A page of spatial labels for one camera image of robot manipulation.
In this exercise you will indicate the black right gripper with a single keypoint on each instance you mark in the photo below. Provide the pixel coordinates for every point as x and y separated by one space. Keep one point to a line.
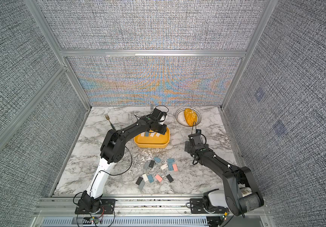
187 146

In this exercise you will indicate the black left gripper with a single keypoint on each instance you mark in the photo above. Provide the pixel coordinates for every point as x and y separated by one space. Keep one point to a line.
163 131

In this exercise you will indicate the pink eraser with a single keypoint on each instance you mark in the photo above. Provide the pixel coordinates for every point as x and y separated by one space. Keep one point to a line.
175 168
158 178

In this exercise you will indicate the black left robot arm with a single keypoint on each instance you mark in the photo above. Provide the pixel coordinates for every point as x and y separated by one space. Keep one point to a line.
114 146

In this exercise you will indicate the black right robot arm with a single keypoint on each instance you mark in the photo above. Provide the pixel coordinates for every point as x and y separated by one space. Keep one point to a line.
240 192

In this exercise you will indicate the yellow plastic storage box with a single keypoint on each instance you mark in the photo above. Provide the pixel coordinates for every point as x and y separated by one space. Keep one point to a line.
153 142

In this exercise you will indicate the white patterned plate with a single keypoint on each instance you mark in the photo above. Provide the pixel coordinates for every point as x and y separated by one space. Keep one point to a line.
181 119

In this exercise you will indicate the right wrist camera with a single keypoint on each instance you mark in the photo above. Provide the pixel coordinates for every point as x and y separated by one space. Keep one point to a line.
197 140

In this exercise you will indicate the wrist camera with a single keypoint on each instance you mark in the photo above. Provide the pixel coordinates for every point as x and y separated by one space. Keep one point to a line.
159 115
197 140

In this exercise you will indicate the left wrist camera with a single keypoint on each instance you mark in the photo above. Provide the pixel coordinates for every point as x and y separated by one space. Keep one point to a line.
159 115

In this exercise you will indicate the gold fork dark handle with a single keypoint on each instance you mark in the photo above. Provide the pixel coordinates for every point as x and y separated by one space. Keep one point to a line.
108 119

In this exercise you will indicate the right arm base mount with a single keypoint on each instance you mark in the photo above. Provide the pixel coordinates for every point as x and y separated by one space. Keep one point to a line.
196 206

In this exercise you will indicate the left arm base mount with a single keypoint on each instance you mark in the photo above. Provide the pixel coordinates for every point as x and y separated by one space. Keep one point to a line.
88 205

